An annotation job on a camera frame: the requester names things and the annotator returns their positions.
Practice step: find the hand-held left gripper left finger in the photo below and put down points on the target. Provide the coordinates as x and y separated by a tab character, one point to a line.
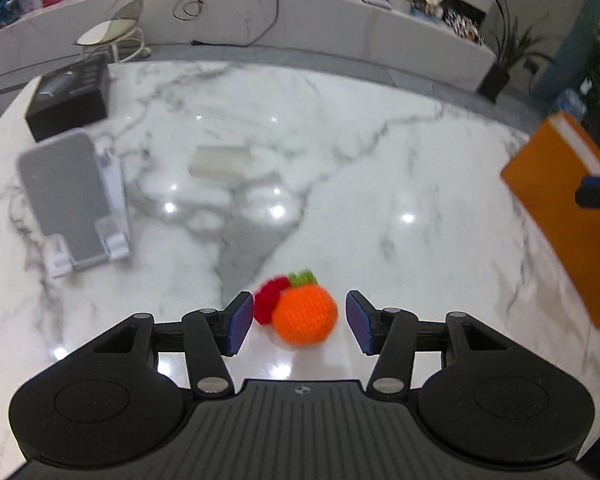
240	322

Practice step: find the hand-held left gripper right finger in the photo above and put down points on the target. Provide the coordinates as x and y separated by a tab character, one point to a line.
360	322

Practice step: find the red crochet ball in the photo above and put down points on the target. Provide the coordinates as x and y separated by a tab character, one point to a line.
267	302

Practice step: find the orange storage box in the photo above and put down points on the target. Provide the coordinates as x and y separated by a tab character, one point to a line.
575	240

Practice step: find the orange crochet fruit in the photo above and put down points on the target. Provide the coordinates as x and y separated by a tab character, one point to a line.
305	317

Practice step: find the large water bottle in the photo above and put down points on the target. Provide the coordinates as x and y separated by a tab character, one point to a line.
569	104

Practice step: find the white translucent small case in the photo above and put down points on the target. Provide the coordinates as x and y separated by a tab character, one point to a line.
220	164

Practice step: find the potted long leaf plant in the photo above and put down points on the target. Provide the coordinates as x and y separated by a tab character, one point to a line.
510	55

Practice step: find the cow print bag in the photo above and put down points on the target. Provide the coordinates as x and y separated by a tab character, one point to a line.
462	27

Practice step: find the white phone stand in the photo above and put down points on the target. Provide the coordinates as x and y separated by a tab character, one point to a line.
65	195

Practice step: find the black cardboard box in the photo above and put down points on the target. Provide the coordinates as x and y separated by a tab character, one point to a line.
67	102

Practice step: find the marble media console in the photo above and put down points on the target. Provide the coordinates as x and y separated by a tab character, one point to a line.
330	25

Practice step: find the round seat chair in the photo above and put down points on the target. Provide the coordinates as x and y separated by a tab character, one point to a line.
110	27

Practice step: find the blue glass ornament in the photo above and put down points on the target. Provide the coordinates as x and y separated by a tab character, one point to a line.
5	10

